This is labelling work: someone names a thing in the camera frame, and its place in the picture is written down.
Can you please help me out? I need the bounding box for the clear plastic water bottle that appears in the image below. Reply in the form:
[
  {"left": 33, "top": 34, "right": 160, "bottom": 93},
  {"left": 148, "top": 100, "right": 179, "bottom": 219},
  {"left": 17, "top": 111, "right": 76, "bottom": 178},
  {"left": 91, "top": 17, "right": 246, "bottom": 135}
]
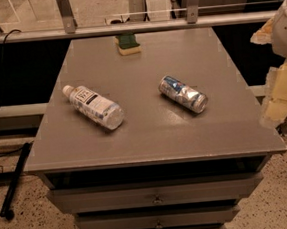
[{"left": 62, "top": 85, "right": 125, "bottom": 130}]

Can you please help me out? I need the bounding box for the black cable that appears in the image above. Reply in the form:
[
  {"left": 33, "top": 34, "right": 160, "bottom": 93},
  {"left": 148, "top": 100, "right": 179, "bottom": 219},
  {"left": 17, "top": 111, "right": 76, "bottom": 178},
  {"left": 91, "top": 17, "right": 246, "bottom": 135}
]
[{"left": 0, "top": 28, "right": 34, "bottom": 158}]

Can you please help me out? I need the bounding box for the metal railing frame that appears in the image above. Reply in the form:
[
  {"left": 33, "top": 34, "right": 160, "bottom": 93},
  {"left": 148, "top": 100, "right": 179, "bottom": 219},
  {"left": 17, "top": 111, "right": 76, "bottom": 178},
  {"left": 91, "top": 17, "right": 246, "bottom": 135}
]
[{"left": 0, "top": 0, "right": 285, "bottom": 44}]

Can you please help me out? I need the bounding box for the green yellow sponge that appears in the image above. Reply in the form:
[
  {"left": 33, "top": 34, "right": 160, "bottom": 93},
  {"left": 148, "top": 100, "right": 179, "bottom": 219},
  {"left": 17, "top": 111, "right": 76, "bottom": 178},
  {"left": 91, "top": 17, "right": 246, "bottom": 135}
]
[{"left": 115, "top": 33, "right": 141, "bottom": 56}]

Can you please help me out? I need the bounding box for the crushed blue silver can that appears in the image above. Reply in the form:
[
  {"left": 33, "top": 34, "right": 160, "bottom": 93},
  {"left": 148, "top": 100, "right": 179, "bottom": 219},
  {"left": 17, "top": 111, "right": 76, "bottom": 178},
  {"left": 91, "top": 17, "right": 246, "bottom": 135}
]
[{"left": 158, "top": 76, "right": 208, "bottom": 114}]

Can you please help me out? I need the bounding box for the grey drawer cabinet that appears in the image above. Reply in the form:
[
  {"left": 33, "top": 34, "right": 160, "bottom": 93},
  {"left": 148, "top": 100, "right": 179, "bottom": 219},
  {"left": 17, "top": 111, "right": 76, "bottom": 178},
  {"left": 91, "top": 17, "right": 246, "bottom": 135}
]
[{"left": 26, "top": 28, "right": 286, "bottom": 229}]

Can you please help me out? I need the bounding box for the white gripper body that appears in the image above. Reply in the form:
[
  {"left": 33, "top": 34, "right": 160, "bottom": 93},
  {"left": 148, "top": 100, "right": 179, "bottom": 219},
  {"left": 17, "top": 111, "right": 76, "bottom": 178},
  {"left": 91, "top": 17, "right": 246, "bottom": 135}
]
[{"left": 272, "top": 0, "right": 287, "bottom": 58}]

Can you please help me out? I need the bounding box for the black rod on floor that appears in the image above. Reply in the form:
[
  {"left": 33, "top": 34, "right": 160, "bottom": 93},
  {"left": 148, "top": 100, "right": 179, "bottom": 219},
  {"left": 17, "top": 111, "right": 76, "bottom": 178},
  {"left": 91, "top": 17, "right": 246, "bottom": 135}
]
[{"left": 0, "top": 143, "right": 32, "bottom": 221}]

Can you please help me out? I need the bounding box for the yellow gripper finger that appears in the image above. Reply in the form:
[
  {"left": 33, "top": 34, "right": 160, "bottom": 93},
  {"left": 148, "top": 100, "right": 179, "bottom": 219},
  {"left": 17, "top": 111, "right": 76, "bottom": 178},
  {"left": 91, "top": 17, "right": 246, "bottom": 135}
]
[
  {"left": 259, "top": 59, "right": 287, "bottom": 128},
  {"left": 250, "top": 18, "right": 274, "bottom": 45}
]

